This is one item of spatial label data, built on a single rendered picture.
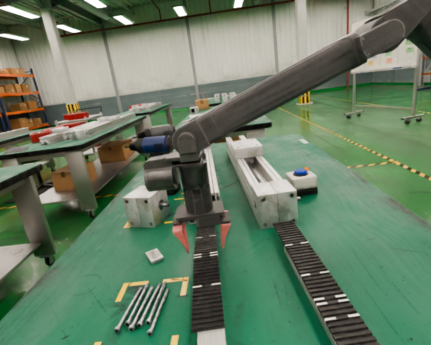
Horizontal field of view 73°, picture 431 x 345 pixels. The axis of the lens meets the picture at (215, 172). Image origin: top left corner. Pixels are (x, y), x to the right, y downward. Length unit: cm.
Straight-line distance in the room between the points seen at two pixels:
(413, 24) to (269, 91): 25
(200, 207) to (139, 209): 31
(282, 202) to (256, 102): 30
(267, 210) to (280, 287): 23
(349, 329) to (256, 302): 16
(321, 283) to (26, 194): 213
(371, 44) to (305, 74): 11
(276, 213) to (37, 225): 198
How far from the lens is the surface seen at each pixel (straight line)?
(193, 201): 59
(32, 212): 244
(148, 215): 86
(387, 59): 657
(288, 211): 77
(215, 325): 49
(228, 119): 55
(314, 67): 57
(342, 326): 49
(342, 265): 65
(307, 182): 95
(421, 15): 63
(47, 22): 1228
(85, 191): 315
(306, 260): 60
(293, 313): 54
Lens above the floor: 116
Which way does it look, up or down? 17 degrees down
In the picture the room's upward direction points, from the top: 8 degrees counter-clockwise
